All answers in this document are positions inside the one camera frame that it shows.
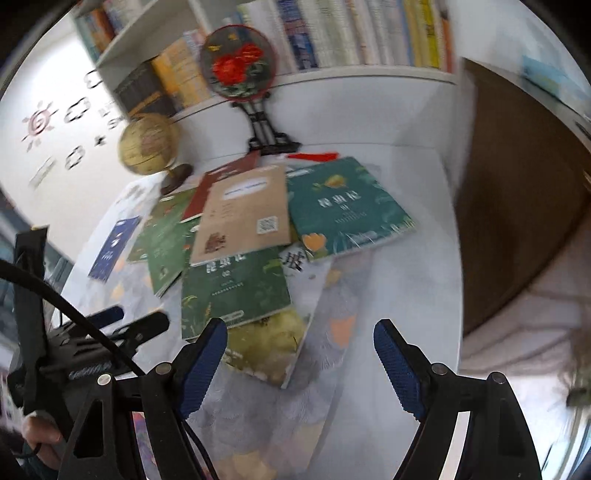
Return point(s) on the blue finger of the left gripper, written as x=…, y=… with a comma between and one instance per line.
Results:
x=106, y=317

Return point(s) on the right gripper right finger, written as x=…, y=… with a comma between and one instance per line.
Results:
x=498, y=443

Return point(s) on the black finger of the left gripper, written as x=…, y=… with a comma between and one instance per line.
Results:
x=142, y=330

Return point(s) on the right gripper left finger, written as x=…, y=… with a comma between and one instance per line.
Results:
x=103, y=444

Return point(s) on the person left hand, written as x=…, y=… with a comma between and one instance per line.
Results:
x=42, y=435

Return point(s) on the dark blue book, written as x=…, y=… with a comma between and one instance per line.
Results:
x=112, y=248

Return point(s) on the green back cover book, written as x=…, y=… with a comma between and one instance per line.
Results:
x=164, y=239

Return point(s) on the dark green book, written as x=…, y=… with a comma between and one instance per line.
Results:
x=238, y=289

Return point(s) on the yellow green book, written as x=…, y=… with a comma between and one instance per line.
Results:
x=268, y=349

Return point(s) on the red cover book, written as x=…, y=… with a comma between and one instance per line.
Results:
x=196, y=205

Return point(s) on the tan kraft cover book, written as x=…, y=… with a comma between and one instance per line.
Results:
x=243, y=213

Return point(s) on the grey patterned table cloth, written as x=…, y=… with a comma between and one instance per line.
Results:
x=339, y=417

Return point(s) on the yellow desk globe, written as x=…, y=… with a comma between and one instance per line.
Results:
x=149, y=144

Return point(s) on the teal green book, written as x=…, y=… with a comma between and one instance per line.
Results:
x=339, y=207

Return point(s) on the red tassel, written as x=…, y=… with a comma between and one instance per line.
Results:
x=313, y=157

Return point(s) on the brown wooden cabinet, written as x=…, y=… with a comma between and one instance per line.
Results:
x=524, y=190

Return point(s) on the embroidered round fan ornament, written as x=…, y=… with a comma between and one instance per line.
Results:
x=239, y=65

